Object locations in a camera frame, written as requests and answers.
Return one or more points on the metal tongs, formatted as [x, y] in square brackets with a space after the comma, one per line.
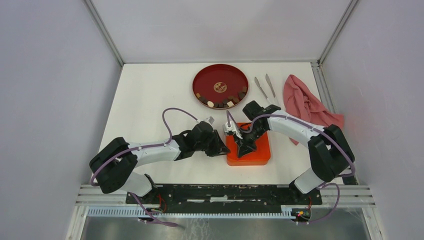
[267, 90]

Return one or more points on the pink cloth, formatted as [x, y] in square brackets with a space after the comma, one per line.
[300, 102]

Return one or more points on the orange chocolate box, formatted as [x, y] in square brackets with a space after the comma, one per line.
[239, 162]

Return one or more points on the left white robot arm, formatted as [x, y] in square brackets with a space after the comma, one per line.
[113, 167]

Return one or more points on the orange box lid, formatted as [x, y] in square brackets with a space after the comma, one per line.
[263, 147]

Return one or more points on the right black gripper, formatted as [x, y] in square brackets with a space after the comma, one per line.
[244, 146]

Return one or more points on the round red tray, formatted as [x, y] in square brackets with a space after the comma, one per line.
[220, 83]

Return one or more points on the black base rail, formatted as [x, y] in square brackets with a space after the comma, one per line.
[227, 199]

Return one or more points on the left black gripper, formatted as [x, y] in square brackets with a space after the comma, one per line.
[219, 147]

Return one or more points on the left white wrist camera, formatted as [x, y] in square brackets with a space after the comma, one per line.
[210, 120]

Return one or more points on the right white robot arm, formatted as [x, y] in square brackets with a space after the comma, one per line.
[329, 151]

